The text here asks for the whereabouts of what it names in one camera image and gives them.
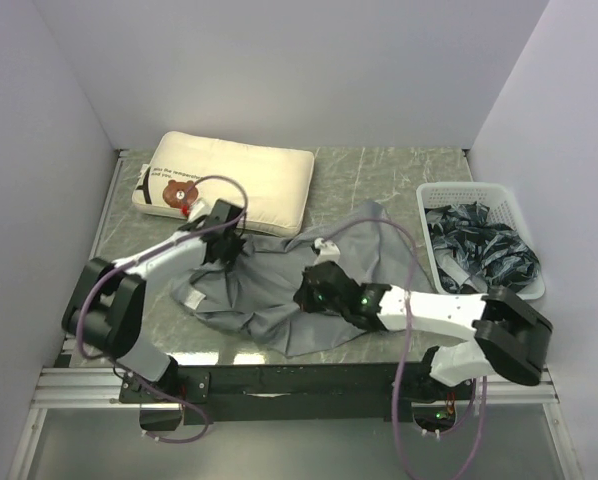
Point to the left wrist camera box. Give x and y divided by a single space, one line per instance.
193 210

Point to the grey pillowcase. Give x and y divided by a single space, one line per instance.
257 296

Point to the cream pillow with bear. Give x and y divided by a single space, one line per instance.
186 168

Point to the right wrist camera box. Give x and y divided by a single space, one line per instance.
326 251

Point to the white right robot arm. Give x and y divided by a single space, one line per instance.
497 332

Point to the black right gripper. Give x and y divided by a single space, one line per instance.
304 297

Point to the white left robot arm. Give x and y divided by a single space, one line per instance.
106 308

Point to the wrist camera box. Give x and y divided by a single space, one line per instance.
326 251
193 210

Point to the dark patterned cloth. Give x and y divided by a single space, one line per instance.
474 254

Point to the white plastic basket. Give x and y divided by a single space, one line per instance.
502 204

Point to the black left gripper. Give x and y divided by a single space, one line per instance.
238 245

